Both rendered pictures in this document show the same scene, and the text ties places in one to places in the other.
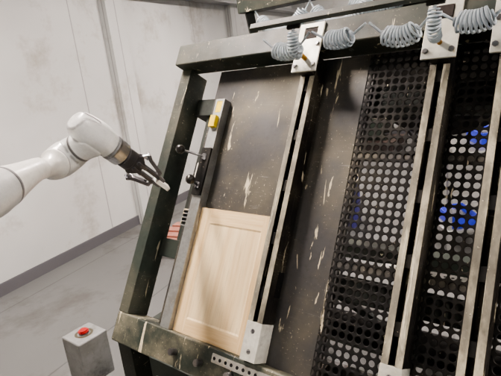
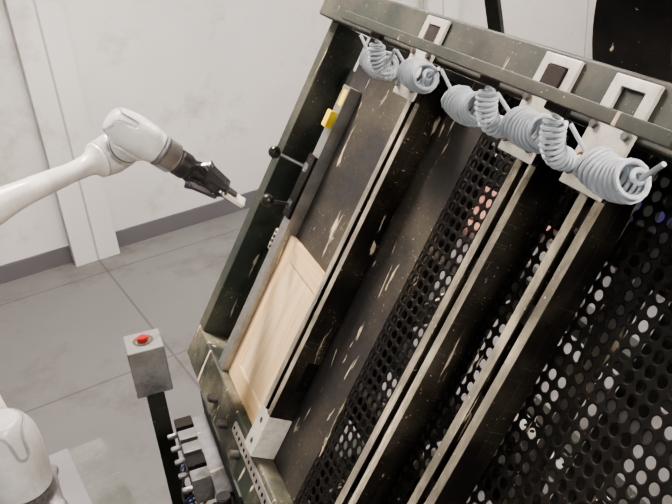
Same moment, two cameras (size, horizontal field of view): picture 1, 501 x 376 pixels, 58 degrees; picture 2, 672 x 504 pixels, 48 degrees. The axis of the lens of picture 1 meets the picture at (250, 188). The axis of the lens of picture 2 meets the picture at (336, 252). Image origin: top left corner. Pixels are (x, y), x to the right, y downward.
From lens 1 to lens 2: 1.07 m
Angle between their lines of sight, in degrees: 32
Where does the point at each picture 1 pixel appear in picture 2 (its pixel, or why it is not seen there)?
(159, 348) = (209, 387)
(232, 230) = (300, 282)
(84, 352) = (134, 363)
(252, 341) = (257, 430)
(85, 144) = (120, 148)
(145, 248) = (234, 260)
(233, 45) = (369, 12)
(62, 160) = (100, 160)
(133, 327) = (201, 350)
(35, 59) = not seen: outside the picture
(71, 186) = not seen: hidden behind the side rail
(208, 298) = (260, 354)
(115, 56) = not seen: outside the picture
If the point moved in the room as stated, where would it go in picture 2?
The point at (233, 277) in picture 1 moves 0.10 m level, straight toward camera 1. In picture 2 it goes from (283, 343) to (265, 363)
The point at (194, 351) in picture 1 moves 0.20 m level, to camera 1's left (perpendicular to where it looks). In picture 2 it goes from (227, 409) to (175, 391)
